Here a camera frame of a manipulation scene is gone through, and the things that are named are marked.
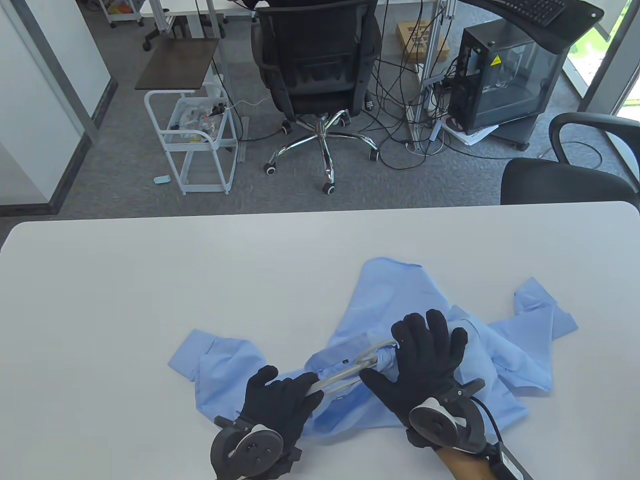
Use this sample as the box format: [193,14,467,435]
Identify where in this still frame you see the person's right hand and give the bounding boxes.
[359,309,469,431]

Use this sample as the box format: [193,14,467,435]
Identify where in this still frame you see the person's left hand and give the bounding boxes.
[235,365,325,451]

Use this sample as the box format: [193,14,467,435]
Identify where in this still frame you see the gray plastic hanger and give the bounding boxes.
[306,340,398,401]

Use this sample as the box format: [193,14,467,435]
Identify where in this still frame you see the light blue long-sleeve shirt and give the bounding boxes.
[167,257,579,447]

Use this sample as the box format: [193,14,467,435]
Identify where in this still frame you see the person's right forearm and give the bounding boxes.
[437,447,501,480]

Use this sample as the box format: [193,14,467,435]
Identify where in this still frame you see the black tracking controller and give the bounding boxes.
[210,415,303,480]
[406,379,488,455]

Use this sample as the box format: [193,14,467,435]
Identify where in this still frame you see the black armrest office chair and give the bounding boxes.
[500,112,640,206]

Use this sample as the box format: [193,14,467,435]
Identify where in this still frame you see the white rolling cart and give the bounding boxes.
[144,82,240,196]

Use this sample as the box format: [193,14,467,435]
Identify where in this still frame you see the white papers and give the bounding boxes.
[442,117,501,147]

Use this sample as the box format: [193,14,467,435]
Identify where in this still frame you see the black rolling stand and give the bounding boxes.
[492,117,538,151]

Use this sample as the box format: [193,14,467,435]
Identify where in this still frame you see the clear plastic parts bin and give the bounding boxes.
[167,97,228,146]

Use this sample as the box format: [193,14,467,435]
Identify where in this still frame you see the black computer tower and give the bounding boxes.
[447,20,571,135]

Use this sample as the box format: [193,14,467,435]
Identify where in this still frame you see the cardboard box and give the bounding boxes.
[395,20,451,64]

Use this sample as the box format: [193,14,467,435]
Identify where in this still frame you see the black mesh office chair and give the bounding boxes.
[250,0,383,196]

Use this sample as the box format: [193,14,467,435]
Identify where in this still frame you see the brown wooden side table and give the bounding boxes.
[135,38,221,91]

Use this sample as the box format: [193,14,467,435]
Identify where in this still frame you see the black desk top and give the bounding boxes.
[457,0,605,53]

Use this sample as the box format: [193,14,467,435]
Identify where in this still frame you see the black keyboard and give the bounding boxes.
[496,0,568,27]

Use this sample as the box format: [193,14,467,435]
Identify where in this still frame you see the black chair base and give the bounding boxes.
[142,22,191,52]

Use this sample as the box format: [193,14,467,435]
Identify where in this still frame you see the white desk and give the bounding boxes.
[140,0,261,38]

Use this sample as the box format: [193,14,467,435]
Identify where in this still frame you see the small white shelf cart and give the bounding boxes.
[98,0,145,28]

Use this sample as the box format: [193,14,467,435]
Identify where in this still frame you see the tangle of black cables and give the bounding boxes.
[362,50,501,172]

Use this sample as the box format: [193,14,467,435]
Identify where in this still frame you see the aluminium frame post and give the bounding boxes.
[407,0,457,151]

